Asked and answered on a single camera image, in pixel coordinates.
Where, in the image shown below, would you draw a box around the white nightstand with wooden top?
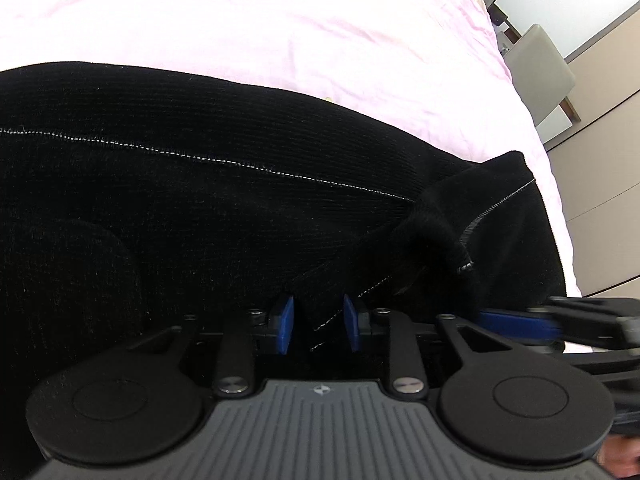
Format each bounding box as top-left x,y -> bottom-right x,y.
492,0 -> 637,147

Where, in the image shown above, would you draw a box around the grey upholstered chair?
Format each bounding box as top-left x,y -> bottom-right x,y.
500,23 -> 577,127

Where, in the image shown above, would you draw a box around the person's right hand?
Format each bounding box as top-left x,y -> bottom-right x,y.
599,434 -> 640,480

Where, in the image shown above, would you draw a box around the black pants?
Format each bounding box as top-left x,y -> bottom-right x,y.
0,61 -> 569,480

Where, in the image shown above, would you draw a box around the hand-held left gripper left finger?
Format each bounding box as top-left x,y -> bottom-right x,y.
125,296 -> 297,397

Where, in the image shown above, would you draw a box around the pink floral blanket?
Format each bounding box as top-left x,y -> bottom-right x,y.
0,0 -> 585,299

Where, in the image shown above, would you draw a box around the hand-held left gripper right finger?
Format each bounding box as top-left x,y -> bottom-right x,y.
342,294 -> 522,397

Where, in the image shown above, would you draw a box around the beige wardrobe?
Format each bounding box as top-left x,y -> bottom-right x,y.
544,42 -> 640,302

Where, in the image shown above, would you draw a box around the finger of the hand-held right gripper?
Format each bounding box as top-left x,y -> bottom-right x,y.
476,297 -> 640,356
562,350 -> 640,411

